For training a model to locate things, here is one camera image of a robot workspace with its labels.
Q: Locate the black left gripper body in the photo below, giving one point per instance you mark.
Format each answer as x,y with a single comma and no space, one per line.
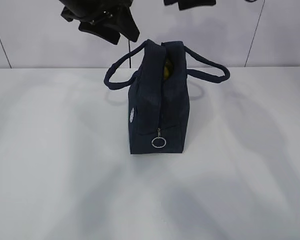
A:
97,11

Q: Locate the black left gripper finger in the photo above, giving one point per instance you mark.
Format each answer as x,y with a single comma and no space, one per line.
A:
106,33
125,25

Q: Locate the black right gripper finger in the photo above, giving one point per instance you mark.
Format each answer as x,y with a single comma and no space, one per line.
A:
189,4
169,2

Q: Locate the navy blue lunch bag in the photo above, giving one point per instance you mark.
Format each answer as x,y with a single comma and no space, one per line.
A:
158,110

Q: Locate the yellow lemon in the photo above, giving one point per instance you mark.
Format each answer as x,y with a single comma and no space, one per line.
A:
168,69

